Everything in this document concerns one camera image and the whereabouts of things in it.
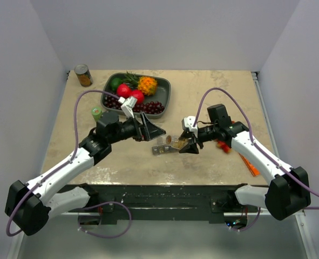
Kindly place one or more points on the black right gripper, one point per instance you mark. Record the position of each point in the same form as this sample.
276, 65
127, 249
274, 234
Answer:
191, 148

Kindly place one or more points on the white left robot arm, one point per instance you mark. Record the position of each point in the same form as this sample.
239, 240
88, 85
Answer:
30, 205

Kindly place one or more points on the orange toy pineapple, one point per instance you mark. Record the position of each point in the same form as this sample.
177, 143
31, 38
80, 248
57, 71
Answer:
147, 85

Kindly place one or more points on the tin can with orange label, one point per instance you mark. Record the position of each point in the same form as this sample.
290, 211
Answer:
83, 74

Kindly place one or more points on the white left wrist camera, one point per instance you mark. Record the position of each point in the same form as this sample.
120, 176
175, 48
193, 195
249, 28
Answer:
127, 105

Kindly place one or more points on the red toy apple right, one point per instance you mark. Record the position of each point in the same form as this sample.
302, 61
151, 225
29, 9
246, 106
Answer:
138, 95

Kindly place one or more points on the clear pill bottle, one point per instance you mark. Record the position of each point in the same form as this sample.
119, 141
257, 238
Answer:
176, 142

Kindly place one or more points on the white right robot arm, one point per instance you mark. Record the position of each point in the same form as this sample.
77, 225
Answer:
285, 193

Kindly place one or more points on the green toy lime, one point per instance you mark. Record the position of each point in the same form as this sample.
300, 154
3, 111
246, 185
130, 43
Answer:
115, 82

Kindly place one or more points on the grey weekly pill organizer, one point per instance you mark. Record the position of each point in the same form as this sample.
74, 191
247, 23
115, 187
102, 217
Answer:
162, 148

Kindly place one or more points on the red toy apple left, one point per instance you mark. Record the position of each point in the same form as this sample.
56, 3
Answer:
124, 91

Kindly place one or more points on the grey-green plastic fruit tray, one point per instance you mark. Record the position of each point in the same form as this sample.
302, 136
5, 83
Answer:
162, 94

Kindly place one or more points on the red toy apple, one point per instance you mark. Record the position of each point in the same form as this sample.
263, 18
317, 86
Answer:
124, 91
138, 95

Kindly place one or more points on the orange snack box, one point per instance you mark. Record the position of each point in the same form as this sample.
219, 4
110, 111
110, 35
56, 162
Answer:
251, 168

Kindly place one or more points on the green lidded jar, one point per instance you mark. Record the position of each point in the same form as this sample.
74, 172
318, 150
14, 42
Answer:
96, 113

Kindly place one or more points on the red lychee fruit bunch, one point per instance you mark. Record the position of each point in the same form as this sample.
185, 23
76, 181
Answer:
223, 146

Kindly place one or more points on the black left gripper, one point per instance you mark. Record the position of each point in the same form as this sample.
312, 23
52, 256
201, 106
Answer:
146, 131

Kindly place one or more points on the dark purple grape bunch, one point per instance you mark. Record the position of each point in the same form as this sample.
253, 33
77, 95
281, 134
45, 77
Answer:
152, 107

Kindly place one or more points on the black table front rail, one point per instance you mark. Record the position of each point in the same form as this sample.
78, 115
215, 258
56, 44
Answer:
115, 203

